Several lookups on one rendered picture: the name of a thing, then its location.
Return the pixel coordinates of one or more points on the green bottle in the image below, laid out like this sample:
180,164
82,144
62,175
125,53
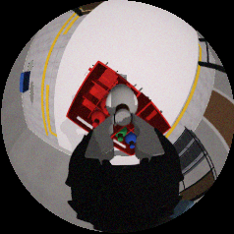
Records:
121,134

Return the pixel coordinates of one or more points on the red crate with dividers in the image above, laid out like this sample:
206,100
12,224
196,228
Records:
144,106
91,92

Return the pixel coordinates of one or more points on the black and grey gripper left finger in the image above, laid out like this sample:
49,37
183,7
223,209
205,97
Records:
93,148

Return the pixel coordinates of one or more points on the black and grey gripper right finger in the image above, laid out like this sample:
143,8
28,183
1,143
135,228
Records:
152,144

